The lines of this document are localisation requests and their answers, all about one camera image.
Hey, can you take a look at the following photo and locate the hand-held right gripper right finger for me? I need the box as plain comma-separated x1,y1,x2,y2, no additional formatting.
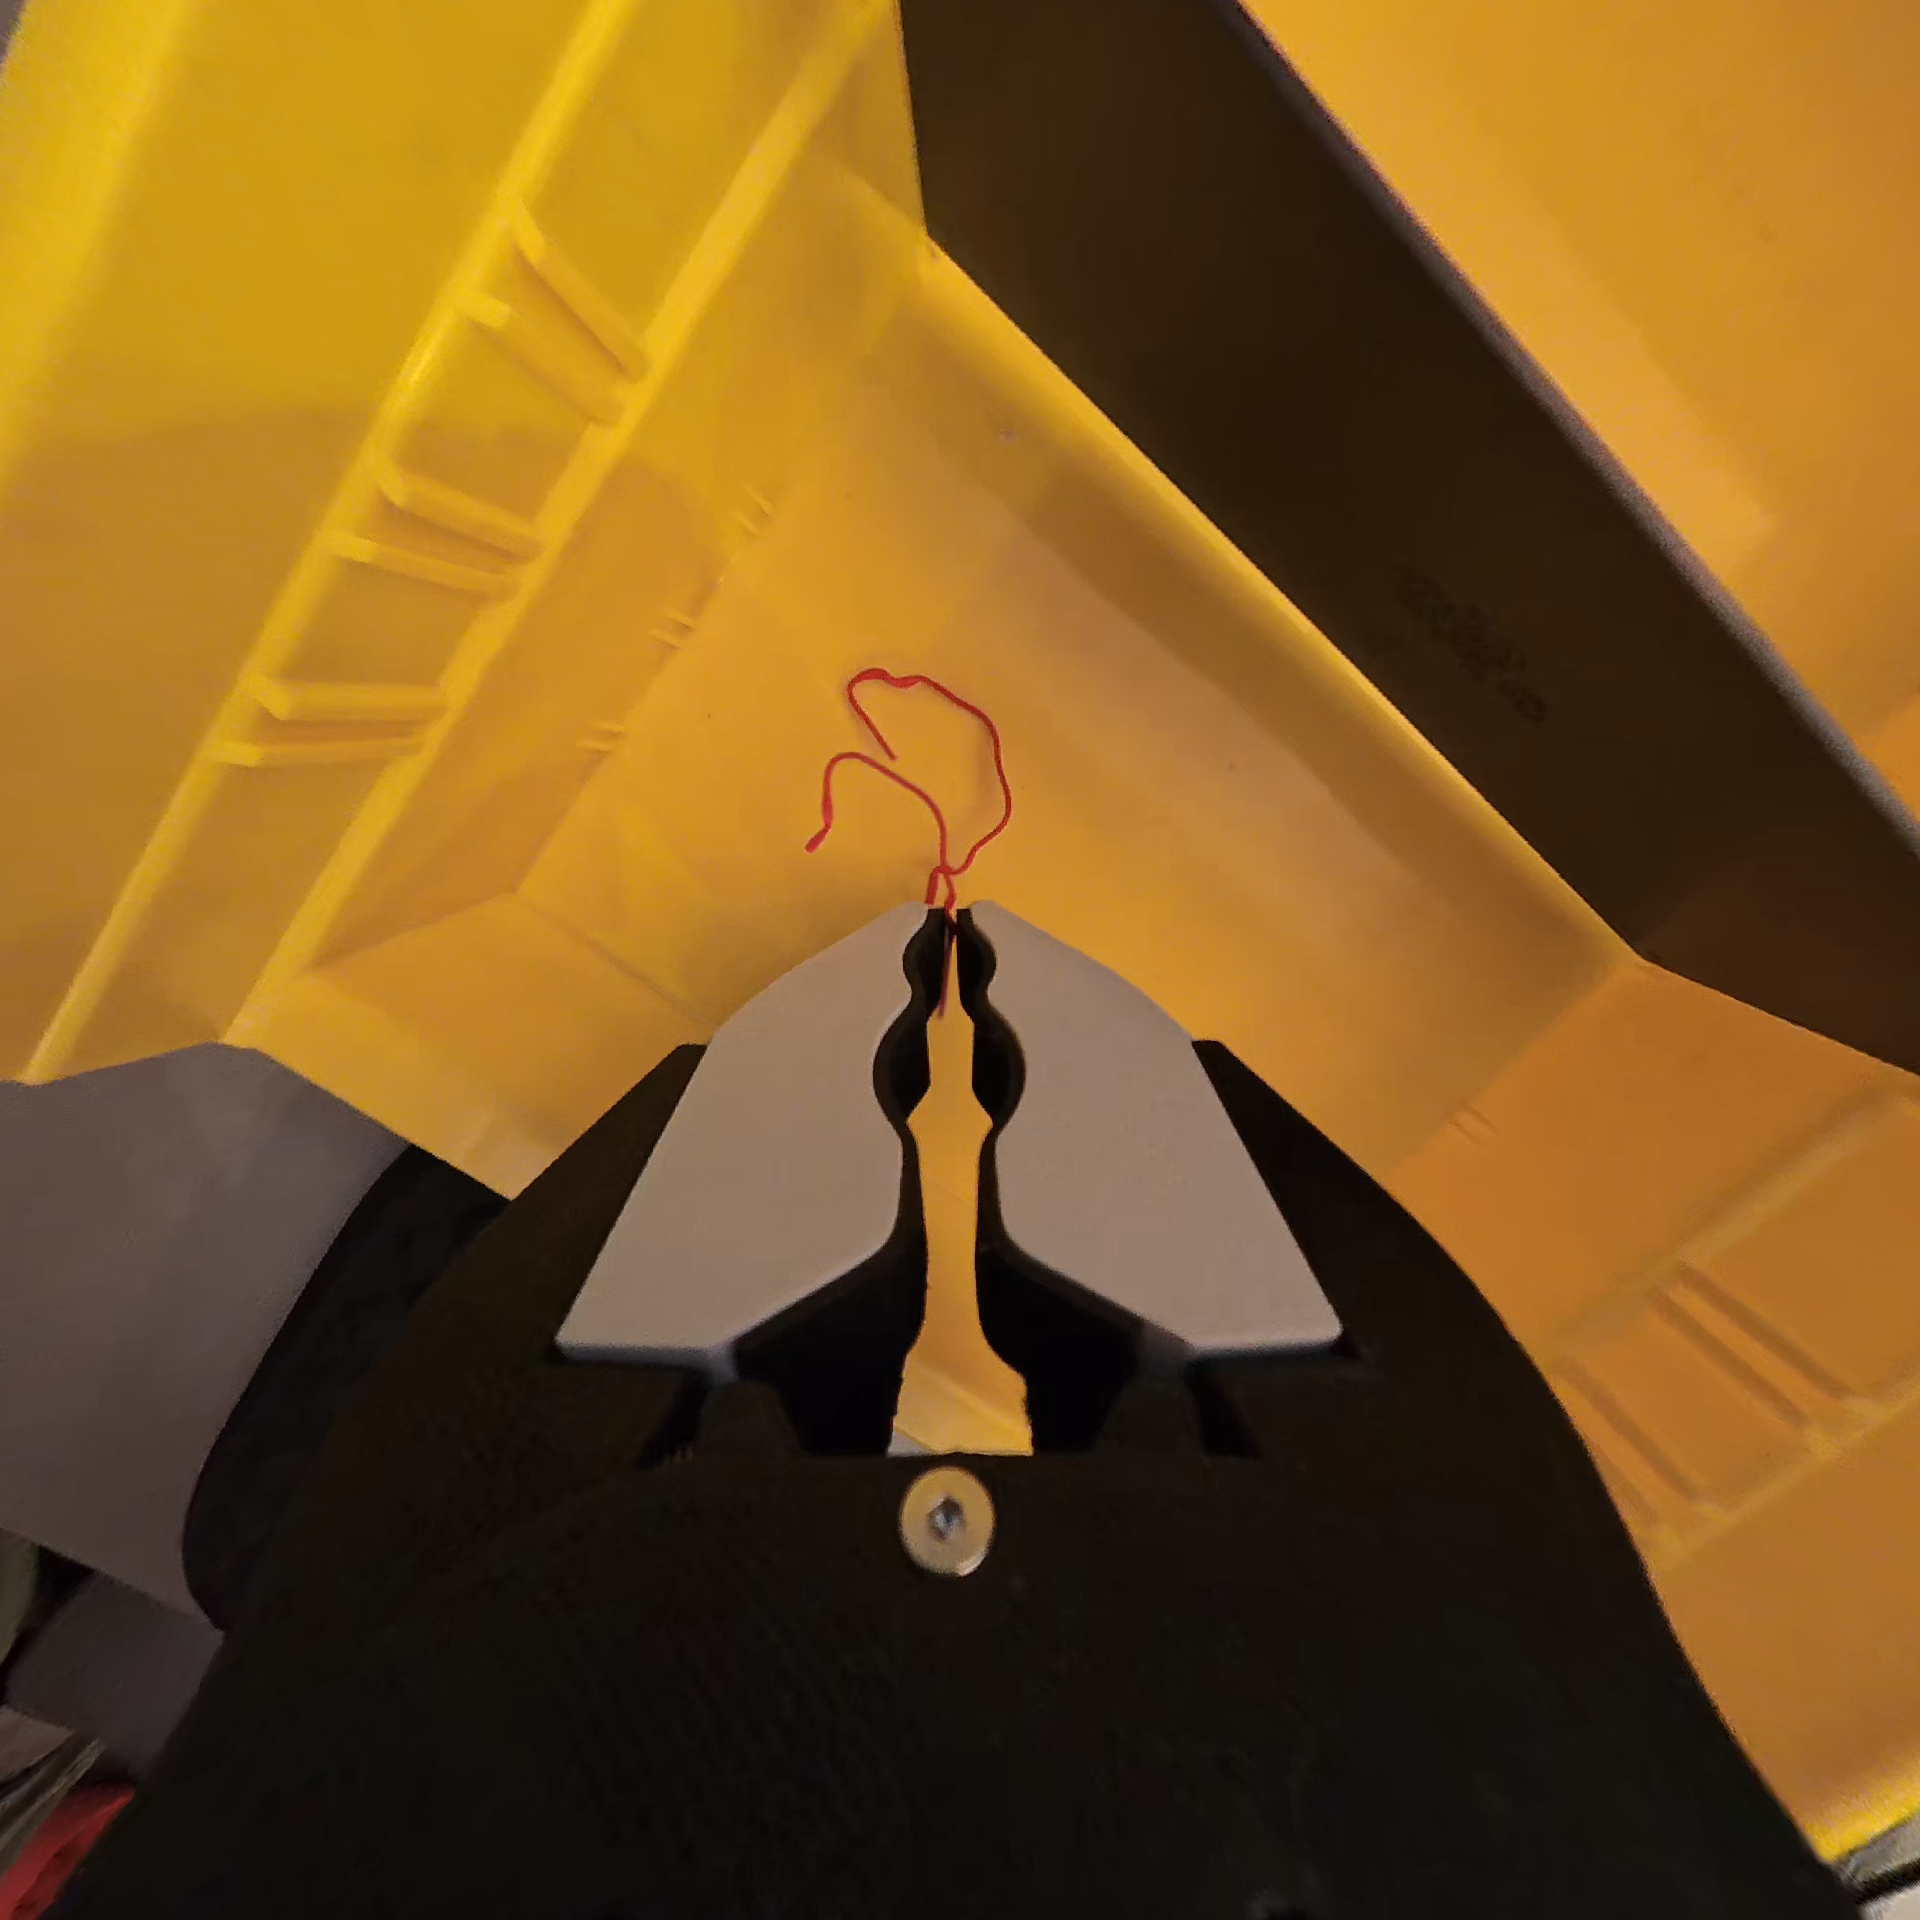
954,902,1344,1447

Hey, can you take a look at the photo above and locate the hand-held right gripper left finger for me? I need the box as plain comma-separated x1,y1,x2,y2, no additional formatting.
553,904,954,1447

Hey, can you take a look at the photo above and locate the red twist tie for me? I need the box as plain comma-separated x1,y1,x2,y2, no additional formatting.
803,667,1014,1023

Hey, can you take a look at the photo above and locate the yellow plastic bin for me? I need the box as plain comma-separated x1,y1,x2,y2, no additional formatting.
0,0,1920,1863

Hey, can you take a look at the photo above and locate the black bin divider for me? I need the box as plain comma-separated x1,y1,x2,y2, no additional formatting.
895,0,1920,1074

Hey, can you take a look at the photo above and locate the red fabric item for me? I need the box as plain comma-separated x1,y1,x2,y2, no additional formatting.
0,1782,140,1920

